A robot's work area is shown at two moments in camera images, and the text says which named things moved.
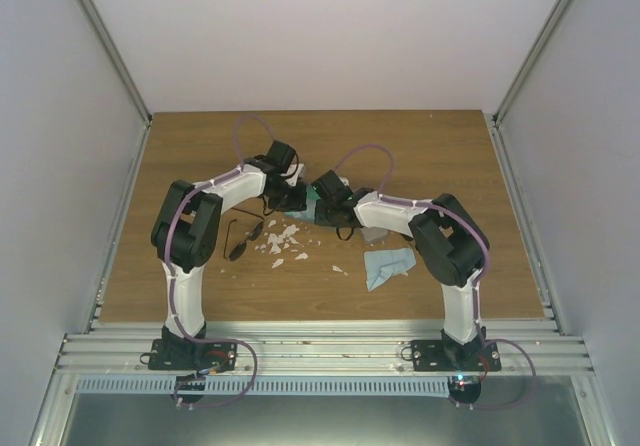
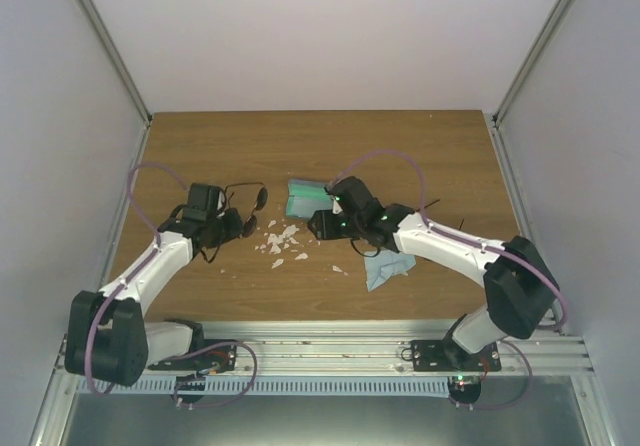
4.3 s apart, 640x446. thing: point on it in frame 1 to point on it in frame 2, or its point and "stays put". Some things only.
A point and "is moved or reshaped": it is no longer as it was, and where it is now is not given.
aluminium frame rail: [320, 348] stays put
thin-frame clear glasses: [254, 234] is moved or reshaped
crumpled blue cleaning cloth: [380, 265] stays put
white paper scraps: [279, 240] stays put
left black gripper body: [285, 200] to [223, 233]
